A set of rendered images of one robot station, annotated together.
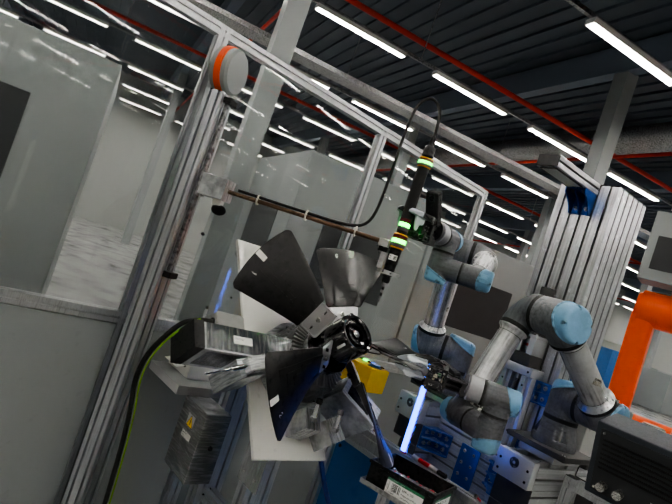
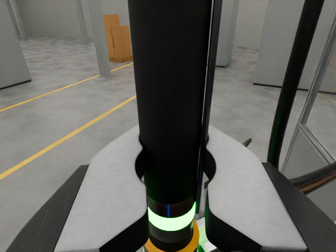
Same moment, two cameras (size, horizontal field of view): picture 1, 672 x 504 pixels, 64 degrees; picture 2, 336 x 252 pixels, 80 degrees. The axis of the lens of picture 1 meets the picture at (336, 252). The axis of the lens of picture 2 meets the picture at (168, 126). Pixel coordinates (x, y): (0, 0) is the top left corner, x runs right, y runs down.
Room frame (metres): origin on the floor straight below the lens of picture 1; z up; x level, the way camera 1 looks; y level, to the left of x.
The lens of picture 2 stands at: (1.67, -0.23, 1.68)
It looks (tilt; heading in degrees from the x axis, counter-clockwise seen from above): 30 degrees down; 141
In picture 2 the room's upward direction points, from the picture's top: 1 degrees counter-clockwise
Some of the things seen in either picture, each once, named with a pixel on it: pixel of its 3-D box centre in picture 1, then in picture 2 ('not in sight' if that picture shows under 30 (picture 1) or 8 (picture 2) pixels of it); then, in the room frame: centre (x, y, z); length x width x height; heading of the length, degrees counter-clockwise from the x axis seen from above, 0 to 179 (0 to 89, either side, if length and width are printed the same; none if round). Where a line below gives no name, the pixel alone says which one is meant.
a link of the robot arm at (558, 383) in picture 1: (568, 399); not in sight; (1.88, -0.93, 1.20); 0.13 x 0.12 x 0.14; 29
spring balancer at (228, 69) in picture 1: (228, 71); not in sight; (1.78, 0.53, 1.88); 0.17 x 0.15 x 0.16; 131
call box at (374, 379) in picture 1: (362, 375); not in sight; (2.06, -0.25, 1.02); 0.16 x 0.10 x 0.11; 41
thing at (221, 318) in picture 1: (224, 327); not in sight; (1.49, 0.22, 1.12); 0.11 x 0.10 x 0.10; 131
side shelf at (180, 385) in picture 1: (209, 381); not in sight; (1.94, 0.28, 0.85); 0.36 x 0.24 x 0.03; 131
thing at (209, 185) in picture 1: (215, 187); not in sight; (1.75, 0.44, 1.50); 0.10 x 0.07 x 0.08; 76
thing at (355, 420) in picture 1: (347, 407); not in sight; (1.65, -0.19, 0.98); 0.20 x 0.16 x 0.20; 41
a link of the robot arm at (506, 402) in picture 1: (500, 399); not in sight; (1.53, -0.57, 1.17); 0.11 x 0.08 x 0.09; 78
